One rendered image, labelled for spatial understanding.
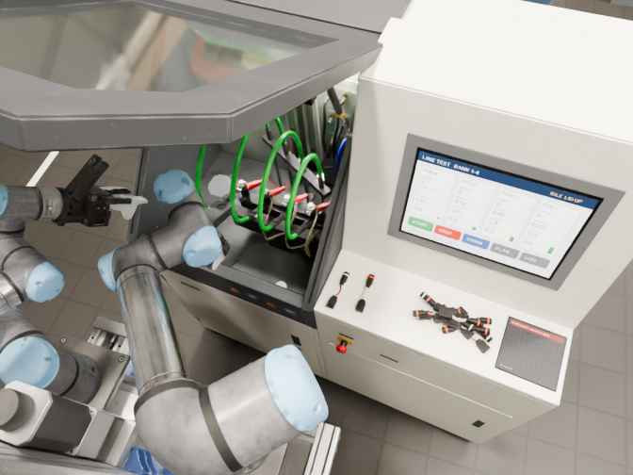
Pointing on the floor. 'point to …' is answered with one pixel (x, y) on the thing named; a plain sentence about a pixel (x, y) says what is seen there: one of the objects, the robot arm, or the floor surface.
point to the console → (518, 74)
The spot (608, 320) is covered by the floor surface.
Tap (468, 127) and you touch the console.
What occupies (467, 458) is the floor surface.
